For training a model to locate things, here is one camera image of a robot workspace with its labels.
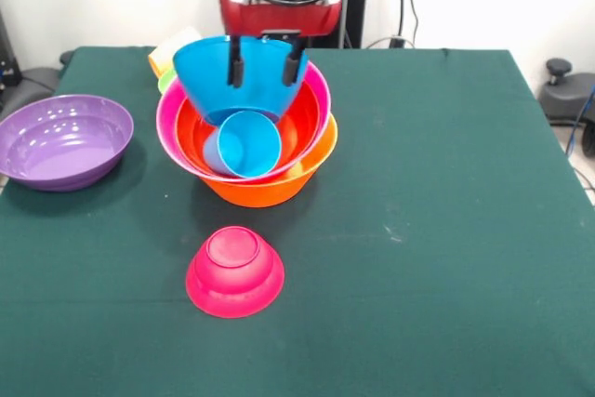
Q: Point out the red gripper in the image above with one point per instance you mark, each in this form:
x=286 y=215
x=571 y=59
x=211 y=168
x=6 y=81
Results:
x=279 y=16

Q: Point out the medium blue bowl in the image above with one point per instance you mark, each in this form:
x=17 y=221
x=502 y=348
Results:
x=260 y=90

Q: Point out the red-orange bowl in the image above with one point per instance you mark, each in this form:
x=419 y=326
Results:
x=304 y=123

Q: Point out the blue cup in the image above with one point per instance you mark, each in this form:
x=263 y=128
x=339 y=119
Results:
x=248 y=146

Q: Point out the large pink bowl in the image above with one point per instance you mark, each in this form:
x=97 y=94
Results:
x=165 y=118

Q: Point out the large orange bowl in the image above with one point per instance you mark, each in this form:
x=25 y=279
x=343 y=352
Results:
x=269 y=192

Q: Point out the small crimson bowl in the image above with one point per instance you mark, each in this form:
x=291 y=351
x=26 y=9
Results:
x=234 y=276

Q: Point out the purple bowl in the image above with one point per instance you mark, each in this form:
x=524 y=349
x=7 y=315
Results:
x=60 y=141

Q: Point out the yellow cup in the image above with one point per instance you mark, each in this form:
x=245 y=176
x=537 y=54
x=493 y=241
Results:
x=167 y=50

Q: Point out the small green bowl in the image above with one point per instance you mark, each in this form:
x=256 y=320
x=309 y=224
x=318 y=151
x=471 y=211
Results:
x=163 y=82

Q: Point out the black equipment box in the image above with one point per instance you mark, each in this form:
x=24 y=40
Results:
x=7 y=62

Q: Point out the dark green tablecloth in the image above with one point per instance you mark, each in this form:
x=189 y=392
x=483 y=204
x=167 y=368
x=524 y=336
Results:
x=297 y=322

